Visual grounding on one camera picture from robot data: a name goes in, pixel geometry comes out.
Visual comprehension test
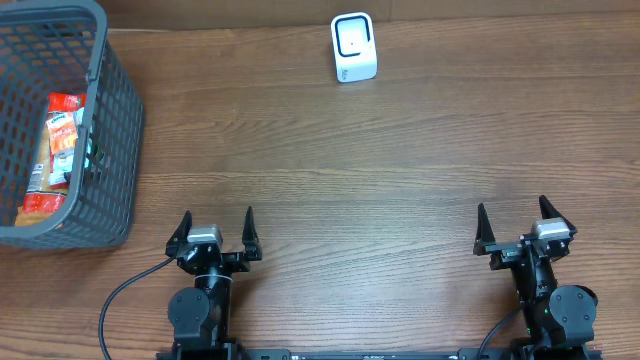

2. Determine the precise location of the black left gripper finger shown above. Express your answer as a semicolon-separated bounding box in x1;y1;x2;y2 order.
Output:
241;206;263;261
165;210;192;256

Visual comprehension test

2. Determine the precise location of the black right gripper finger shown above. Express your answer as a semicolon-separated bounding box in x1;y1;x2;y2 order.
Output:
473;203;496;256
538;195;577;235

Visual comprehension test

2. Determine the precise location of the orange spaghetti packet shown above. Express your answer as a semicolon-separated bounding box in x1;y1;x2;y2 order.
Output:
14;93;86;226

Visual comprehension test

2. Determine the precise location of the teal tissue pack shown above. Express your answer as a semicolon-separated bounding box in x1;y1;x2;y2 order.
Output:
49;107;84;189

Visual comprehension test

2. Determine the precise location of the orange Kleenex tissue pack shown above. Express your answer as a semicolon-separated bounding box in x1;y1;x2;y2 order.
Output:
46;112;78;155

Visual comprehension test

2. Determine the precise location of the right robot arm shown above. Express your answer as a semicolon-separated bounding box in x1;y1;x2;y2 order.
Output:
473;195;601;359

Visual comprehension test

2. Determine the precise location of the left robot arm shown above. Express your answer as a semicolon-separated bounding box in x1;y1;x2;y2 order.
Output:
165;208;262;360

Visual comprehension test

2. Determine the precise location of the white barcode scanner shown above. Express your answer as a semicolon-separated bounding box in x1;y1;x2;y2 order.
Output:
330;12;378;83

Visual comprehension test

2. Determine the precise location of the grey plastic mesh basket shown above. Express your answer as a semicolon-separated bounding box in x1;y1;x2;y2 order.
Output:
1;1;145;249

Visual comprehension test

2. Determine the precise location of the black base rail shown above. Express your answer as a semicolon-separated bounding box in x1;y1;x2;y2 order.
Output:
155;347;604;360

